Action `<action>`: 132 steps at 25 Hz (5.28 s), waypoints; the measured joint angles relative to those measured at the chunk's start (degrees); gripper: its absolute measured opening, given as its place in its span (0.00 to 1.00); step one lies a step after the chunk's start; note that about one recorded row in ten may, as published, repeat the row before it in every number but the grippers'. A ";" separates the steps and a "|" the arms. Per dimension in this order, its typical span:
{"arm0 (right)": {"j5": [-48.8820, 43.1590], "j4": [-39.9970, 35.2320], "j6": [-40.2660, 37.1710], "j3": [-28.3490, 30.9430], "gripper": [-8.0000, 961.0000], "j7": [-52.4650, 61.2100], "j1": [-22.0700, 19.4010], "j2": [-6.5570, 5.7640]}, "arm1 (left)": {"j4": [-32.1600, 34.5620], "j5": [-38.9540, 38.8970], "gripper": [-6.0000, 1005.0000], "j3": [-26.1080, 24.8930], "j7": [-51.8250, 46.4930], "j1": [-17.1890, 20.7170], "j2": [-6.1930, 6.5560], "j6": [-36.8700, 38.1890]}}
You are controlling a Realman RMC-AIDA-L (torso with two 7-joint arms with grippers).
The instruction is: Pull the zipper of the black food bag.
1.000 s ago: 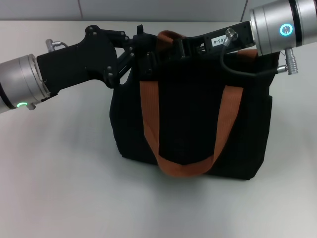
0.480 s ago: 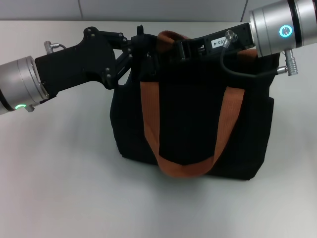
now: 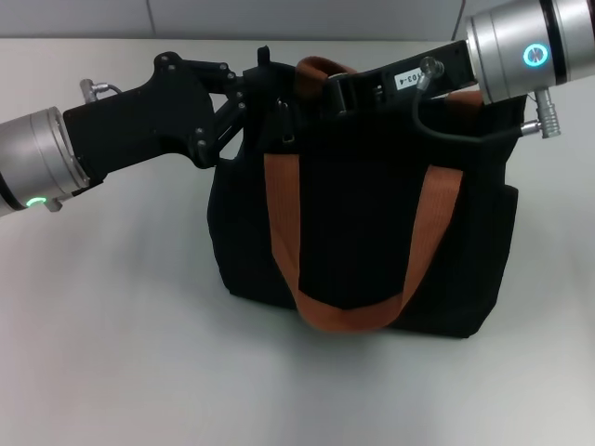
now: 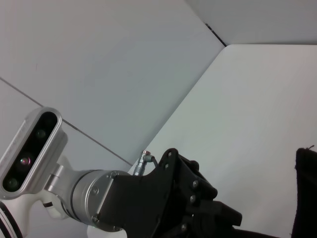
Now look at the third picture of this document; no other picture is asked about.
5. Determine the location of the gripper cable with connector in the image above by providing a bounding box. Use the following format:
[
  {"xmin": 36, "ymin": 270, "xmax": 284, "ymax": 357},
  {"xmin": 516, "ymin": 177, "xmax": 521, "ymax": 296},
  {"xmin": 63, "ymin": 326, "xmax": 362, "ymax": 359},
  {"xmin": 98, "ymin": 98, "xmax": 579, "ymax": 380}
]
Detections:
[
  {"xmin": 79, "ymin": 78, "xmax": 123, "ymax": 101},
  {"xmin": 413, "ymin": 55, "xmax": 564, "ymax": 141}
]

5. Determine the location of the right gripper cable with connector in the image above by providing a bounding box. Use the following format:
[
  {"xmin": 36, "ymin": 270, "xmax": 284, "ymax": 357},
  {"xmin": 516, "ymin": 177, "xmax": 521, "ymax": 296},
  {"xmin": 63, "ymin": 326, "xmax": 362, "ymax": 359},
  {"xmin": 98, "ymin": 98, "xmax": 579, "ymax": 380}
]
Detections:
[{"xmin": 413, "ymin": 55, "xmax": 564, "ymax": 141}]

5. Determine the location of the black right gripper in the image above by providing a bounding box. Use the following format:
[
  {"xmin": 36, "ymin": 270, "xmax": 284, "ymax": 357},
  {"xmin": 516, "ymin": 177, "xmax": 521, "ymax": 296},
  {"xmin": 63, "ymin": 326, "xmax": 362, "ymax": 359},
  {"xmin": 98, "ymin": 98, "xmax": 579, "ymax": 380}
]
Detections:
[{"xmin": 324, "ymin": 39, "xmax": 475, "ymax": 117}]

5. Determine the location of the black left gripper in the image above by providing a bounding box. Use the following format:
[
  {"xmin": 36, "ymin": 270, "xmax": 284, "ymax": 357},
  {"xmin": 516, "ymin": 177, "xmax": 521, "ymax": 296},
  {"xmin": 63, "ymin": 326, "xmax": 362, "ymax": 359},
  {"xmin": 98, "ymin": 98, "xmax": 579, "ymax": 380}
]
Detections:
[{"xmin": 62, "ymin": 51, "xmax": 276, "ymax": 196}]

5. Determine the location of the left gripper cable with connector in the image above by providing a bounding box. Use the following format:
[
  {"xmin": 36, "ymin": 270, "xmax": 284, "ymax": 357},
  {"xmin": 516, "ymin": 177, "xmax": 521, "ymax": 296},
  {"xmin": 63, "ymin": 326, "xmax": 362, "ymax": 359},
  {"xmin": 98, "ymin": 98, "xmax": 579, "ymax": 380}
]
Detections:
[{"xmin": 79, "ymin": 78, "xmax": 123, "ymax": 101}]

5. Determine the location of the metal zipper pull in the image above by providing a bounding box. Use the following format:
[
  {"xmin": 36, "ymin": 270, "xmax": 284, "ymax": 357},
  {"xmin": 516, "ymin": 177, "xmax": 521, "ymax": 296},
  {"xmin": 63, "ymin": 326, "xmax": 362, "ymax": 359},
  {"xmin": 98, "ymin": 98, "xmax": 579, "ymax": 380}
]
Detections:
[{"xmin": 277, "ymin": 97, "xmax": 297, "ymax": 145}]

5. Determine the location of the black bag with brown handles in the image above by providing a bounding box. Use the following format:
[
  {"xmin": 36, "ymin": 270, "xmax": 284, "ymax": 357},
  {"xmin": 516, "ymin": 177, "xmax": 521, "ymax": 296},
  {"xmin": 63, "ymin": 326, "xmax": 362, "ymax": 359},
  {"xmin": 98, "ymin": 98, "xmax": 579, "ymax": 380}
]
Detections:
[{"xmin": 206, "ymin": 44, "xmax": 520, "ymax": 339}]

